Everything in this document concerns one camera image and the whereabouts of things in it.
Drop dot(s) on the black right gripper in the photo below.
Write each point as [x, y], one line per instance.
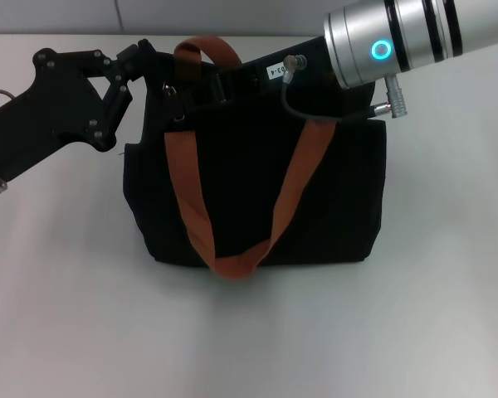
[311, 66]

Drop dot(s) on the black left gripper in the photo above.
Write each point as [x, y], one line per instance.
[54, 108]

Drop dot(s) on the silver zipper pull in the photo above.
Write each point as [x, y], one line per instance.
[178, 112]

